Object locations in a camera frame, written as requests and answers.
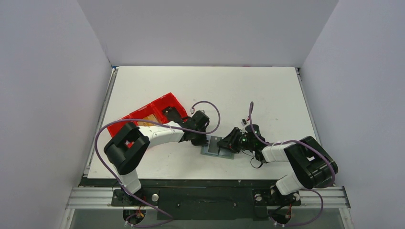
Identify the green leather card holder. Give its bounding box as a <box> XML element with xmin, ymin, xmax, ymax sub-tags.
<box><xmin>201</xmin><ymin>135</ymin><xmax>234</xmax><ymax>160</ymax></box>

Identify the grey card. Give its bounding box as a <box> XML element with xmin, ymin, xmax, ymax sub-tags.
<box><xmin>207</xmin><ymin>136</ymin><xmax>222</xmax><ymax>155</ymax></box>

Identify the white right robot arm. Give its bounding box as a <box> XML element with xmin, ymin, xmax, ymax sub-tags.
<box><xmin>216</xmin><ymin>124</ymin><xmax>338</xmax><ymax>204</ymax></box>

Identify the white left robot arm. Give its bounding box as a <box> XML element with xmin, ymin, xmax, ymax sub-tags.
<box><xmin>104</xmin><ymin>107</ymin><xmax>210</xmax><ymax>205</ymax></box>

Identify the black card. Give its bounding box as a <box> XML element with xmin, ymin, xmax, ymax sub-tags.
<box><xmin>162</xmin><ymin>106</ymin><xmax>182</xmax><ymax>122</ymax></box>

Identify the gold card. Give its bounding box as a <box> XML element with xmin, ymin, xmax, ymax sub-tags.
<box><xmin>139</xmin><ymin>114</ymin><xmax>159</xmax><ymax>126</ymax></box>

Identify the red right bin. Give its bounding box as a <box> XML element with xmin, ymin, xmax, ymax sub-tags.
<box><xmin>151</xmin><ymin>93</ymin><xmax>188</xmax><ymax>124</ymax></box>

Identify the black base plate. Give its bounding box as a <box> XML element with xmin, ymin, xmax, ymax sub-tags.
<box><xmin>79</xmin><ymin>178</ymin><xmax>333</xmax><ymax>221</ymax></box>

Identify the aluminium frame rail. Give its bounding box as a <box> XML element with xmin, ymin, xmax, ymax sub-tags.
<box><xmin>61</xmin><ymin>185</ymin><xmax>354</xmax><ymax>229</ymax></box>

